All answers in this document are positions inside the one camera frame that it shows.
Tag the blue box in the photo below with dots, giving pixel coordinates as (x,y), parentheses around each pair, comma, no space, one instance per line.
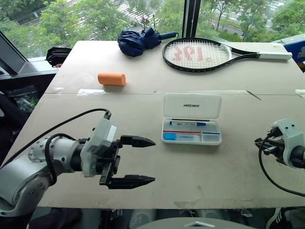
(296,47)

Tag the white eraser with blue sleeve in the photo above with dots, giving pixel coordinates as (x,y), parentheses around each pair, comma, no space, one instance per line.
(181,137)

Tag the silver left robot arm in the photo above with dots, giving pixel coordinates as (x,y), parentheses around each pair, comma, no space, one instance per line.
(23,174)

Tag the black and white tennis racket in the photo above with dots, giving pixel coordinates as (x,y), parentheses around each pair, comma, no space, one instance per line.
(197,55)

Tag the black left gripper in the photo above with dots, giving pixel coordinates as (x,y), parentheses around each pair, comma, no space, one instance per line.
(112,162)

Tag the orange foam cylinder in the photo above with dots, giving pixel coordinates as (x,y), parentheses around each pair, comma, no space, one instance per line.
(111,79)

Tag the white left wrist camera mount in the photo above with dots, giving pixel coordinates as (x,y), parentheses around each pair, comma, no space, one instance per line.
(100,140)

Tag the black bag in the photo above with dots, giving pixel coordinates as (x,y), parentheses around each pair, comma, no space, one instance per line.
(57,57)

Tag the white plastic pencil case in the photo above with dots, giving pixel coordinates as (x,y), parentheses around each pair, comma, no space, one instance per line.
(191,119)

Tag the grey rounded robot torso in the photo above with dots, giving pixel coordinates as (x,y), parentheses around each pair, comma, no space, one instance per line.
(190,224)

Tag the white marker with blue cap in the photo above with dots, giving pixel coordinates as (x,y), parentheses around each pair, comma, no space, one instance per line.
(188,123)

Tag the black window frame post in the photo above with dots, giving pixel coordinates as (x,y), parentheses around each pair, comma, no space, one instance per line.
(190,19)

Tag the clear tape strip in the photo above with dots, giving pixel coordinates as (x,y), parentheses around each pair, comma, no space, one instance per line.
(91,92)

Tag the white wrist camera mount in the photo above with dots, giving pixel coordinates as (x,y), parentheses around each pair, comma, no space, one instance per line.
(100,140)
(289,133)

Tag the black and white sneaker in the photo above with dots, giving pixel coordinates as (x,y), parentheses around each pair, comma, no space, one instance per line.
(277,218)

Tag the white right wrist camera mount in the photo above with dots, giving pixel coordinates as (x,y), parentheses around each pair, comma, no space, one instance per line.
(289,133)

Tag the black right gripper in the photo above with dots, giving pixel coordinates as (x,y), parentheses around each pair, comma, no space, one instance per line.
(276,145)

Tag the navy folded umbrella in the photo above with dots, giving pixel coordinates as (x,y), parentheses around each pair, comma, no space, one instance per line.
(139,41)

